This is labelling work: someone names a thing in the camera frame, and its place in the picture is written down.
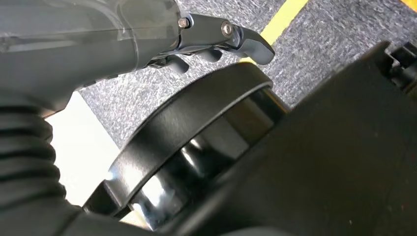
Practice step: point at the black robot leg housing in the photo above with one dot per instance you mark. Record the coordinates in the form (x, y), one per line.
(325, 156)

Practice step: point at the white flat panel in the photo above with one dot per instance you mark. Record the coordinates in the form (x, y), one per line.
(81, 153)

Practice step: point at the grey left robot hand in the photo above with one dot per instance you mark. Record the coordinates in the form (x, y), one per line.
(81, 45)

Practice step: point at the yellow floor tape strip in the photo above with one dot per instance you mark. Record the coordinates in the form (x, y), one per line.
(411, 3)
(283, 18)

